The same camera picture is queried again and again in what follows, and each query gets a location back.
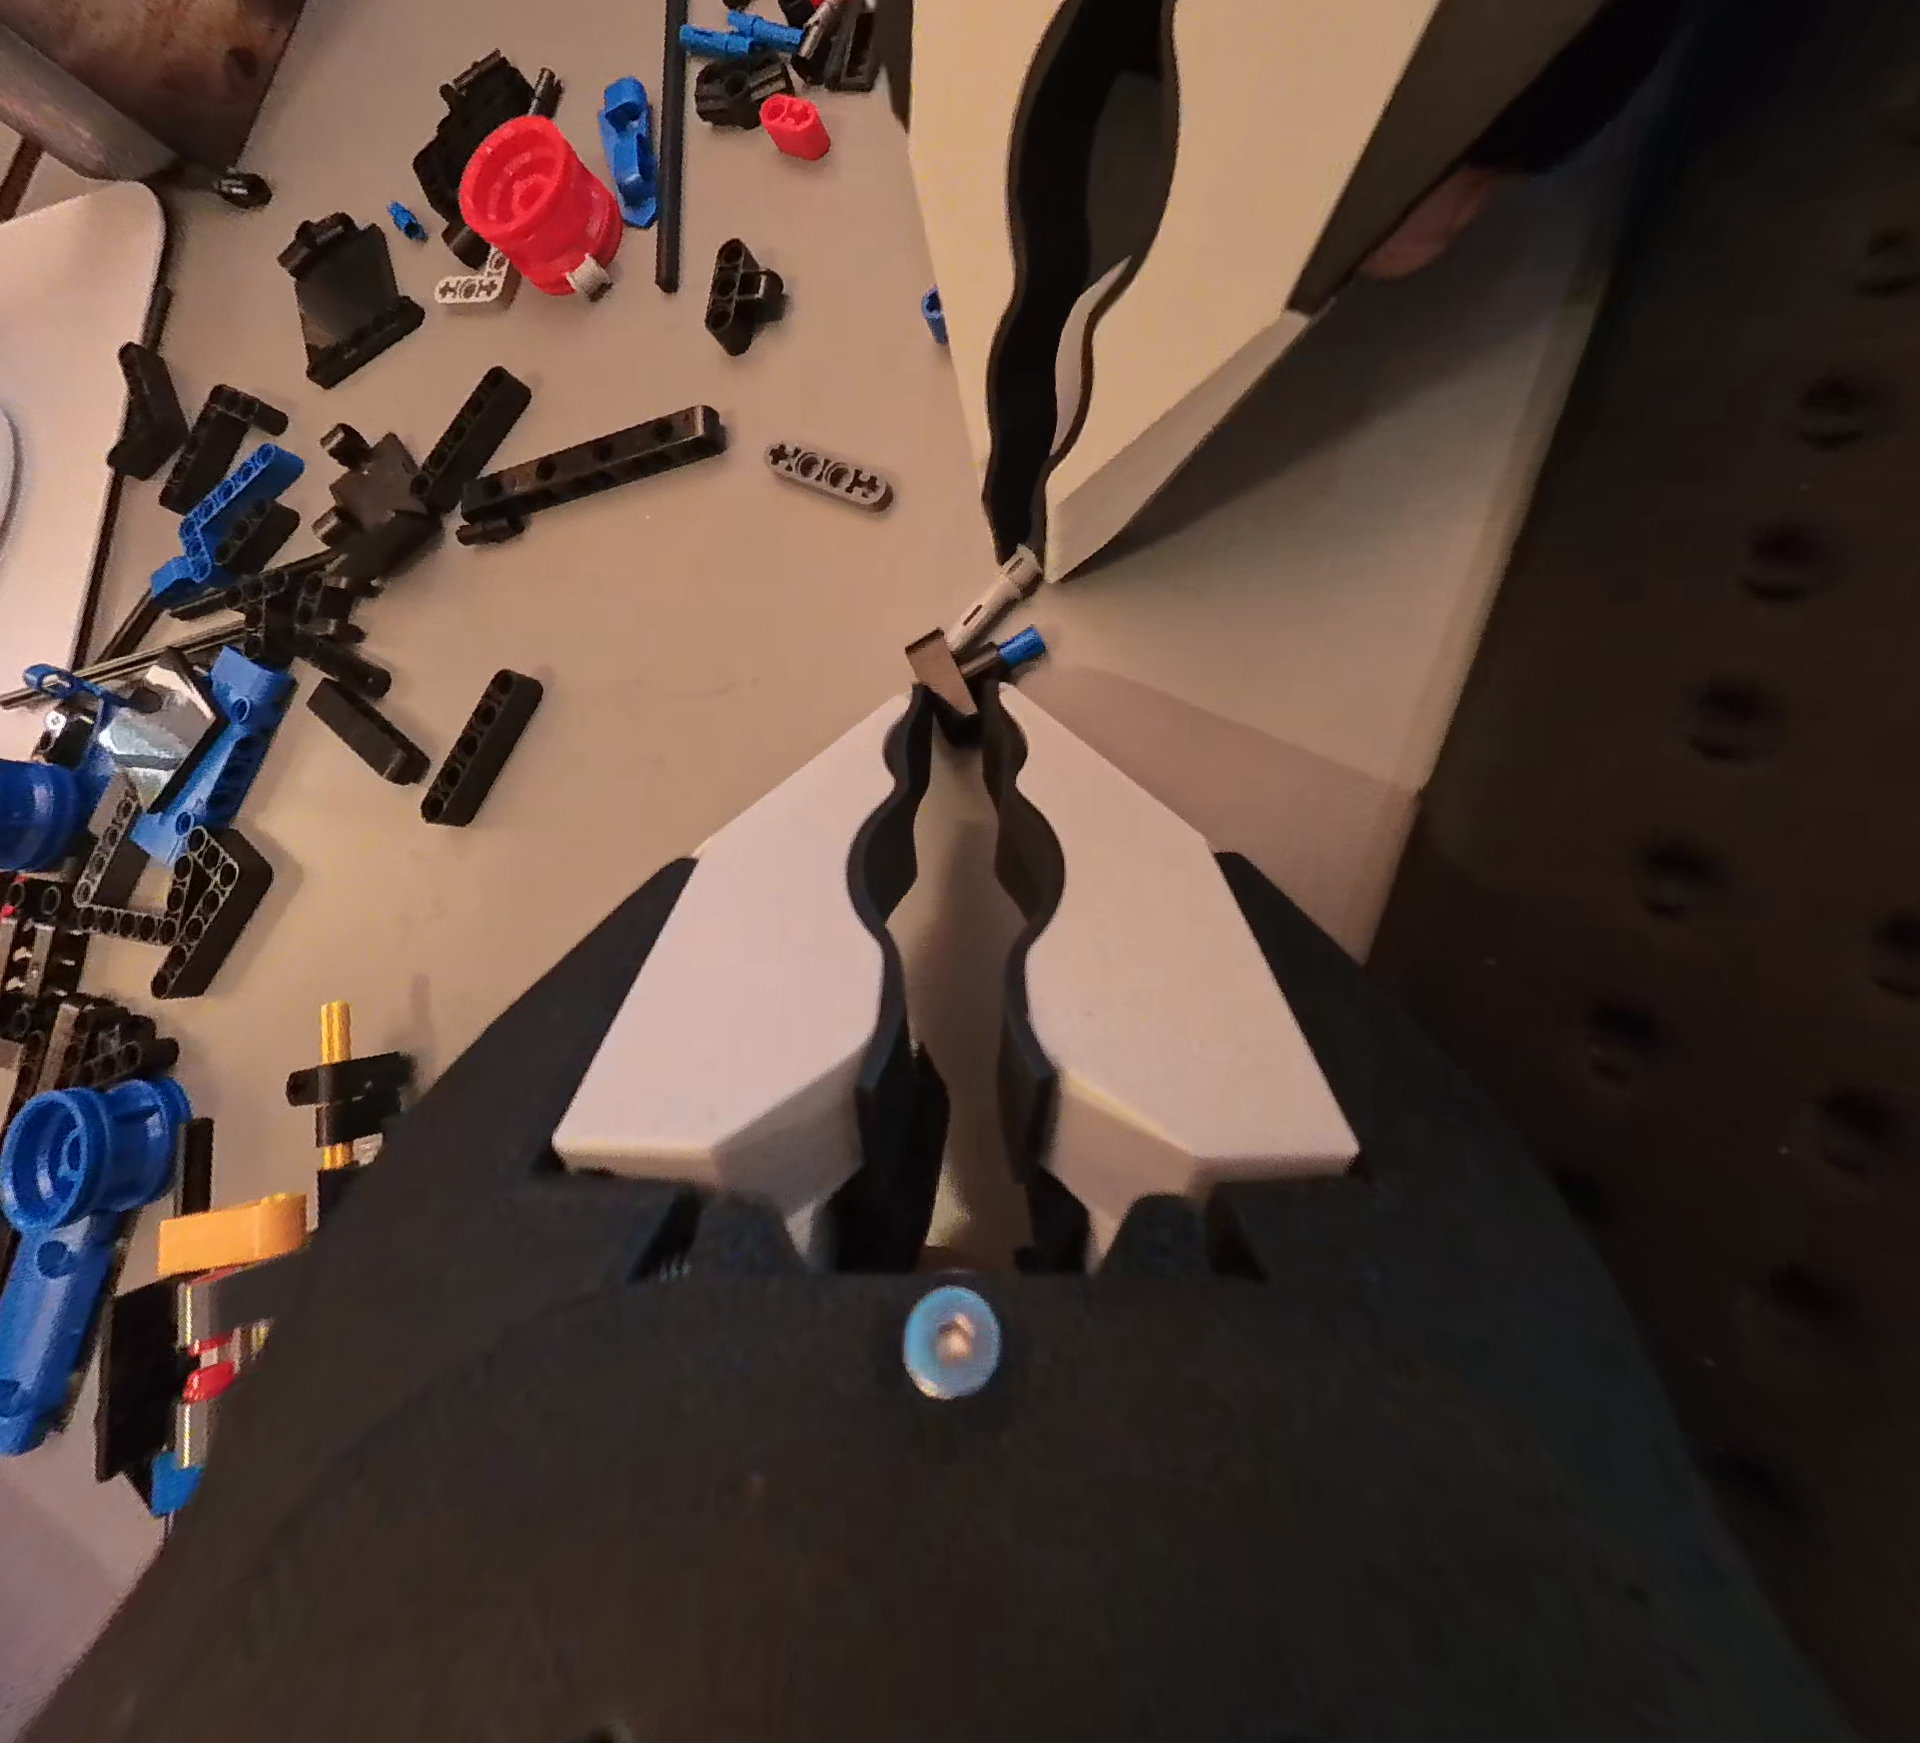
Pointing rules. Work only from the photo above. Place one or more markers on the blue short connector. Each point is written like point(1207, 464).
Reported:
point(935, 318)

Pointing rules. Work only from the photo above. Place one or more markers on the blue wheel rim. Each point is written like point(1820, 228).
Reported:
point(83, 1150)
point(45, 813)

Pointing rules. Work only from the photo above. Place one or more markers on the blue angled beam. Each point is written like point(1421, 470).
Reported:
point(209, 537)

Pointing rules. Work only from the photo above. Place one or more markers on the grey black long pin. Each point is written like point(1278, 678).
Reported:
point(1002, 590)

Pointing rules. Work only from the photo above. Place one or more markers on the red wheel rim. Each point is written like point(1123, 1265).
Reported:
point(533, 197)

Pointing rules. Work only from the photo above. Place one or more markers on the black piece with yellow axle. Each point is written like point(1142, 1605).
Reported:
point(353, 1081)

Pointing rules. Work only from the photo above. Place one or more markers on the blue pin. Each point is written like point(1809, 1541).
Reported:
point(407, 222)

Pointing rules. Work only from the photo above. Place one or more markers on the short black holed beam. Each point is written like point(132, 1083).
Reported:
point(264, 542)

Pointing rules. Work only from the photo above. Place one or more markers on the blue curved panel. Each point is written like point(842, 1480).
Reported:
point(53, 1324)
point(627, 152)

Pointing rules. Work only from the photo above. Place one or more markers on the person's right hand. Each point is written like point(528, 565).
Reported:
point(1425, 226)

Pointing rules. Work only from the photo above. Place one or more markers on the black connector with blue pin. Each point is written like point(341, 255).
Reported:
point(953, 686)

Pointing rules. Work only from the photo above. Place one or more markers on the long black holed beam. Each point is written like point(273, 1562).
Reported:
point(602, 469)

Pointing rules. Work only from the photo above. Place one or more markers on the black five-hole beam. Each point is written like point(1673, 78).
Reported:
point(480, 749)

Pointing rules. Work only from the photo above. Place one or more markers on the blue flat panel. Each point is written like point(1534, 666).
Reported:
point(234, 753)

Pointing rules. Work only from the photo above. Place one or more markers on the grey thin beam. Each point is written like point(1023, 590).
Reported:
point(829, 477)

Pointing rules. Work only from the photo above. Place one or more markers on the black flat plate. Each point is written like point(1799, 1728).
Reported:
point(368, 732)

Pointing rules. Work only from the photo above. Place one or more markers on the grey long holed beam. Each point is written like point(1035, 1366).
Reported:
point(105, 843)

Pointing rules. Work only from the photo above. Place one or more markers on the black tee connector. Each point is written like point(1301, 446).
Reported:
point(743, 296)

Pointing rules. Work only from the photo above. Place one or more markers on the black square panel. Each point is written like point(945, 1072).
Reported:
point(353, 304)
point(382, 498)
point(152, 724)

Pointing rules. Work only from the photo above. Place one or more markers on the black rectangular frame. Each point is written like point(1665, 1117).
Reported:
point(75, 1022)

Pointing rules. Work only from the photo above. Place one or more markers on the medium black axle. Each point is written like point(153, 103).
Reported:
point(196, 611)

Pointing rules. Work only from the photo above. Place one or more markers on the small brick assembly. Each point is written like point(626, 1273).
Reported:
point(225, 1242)

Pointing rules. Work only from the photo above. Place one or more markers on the long black axle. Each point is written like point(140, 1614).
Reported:
point(122, 678)
point(672, 123)

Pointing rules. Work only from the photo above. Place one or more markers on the red short beam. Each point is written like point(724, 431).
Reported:
point(795, 126)

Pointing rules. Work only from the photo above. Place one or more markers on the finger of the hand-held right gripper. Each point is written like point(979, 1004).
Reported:
point(1350, 3)
point(975, 49)

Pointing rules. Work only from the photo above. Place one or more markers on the black three-hole connector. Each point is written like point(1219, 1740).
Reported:
point(321, 603)

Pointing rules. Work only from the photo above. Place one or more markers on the white book stand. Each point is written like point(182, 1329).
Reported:
point(75, 422)

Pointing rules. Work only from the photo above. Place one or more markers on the black open frame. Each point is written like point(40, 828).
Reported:
point(225, 918)

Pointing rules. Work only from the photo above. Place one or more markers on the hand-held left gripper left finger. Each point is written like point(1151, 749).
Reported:
point(705, 1022)

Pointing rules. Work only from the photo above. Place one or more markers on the grey desk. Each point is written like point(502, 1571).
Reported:
point(750, 603)

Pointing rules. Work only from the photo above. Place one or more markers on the light grey small bush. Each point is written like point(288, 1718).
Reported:
point(595, 281)

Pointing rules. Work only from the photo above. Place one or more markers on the black perforated panel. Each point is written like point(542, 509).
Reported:
point(1725, 873)

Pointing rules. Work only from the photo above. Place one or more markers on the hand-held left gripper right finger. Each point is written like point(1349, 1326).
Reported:
point(1199, 1022)

